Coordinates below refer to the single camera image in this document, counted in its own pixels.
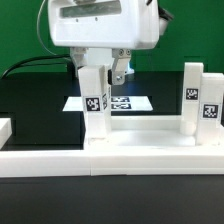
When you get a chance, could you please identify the fiducial marker sheet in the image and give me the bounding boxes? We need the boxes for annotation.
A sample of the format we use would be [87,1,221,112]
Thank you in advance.
[63,96,153,112]

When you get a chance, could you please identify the black cable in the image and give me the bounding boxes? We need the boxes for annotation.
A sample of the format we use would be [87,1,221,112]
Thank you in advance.
[0,53,73,81]

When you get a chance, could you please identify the grey thin cable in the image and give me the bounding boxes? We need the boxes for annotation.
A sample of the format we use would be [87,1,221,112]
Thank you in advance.
[34,0,73,58]

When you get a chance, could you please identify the white desk top panel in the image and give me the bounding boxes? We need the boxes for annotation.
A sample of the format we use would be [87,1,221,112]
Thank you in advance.
[84,116,224,176]

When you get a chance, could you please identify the white block at left edge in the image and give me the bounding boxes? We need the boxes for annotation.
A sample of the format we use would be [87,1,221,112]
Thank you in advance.
[0,118,12,150]

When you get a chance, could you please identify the white L-shaped fixture wall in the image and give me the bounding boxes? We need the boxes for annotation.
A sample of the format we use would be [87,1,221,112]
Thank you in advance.
[0,150,91,178]

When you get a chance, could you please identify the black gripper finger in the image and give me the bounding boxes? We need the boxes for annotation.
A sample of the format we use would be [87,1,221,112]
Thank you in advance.
[70,47,87,68]
[108,48,131,85]

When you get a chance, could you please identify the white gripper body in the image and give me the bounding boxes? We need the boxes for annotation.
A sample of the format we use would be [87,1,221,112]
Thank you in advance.
[48,0,159,49]

